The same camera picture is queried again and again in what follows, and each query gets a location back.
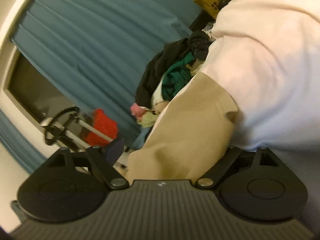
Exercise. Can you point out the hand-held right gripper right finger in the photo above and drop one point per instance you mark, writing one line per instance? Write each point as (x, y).
(223, 163)

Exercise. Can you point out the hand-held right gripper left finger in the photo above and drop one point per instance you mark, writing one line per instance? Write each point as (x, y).
(115, 150)

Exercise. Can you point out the beige garment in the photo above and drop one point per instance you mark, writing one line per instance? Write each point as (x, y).
(187, 130)

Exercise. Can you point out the pale white garment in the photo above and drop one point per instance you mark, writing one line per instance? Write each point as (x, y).
(270, 67)

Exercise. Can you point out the red cloth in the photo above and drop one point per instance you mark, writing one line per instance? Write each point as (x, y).
(102, 127)

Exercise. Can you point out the blue cloth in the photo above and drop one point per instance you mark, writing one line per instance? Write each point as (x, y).
(140, 138)

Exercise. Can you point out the light green cloth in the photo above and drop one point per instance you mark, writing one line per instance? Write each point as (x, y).
(147, 120)

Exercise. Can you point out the pink cloth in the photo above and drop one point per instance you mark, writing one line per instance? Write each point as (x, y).
(137, 110)

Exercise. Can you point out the white cloth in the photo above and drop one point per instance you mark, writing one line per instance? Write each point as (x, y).
(157, 93)

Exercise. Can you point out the green garment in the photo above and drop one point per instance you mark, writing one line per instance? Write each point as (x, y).
(176, 78)

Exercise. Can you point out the black garment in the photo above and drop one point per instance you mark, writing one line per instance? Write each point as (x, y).
(160, 65)

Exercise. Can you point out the teal curtain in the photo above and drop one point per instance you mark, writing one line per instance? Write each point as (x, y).
(17, 142)
(100, 42)

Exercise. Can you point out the window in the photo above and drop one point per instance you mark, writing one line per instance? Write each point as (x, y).
(32, 90)

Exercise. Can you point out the dark dotted garment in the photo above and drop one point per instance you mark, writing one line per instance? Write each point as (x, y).
(200, 43)

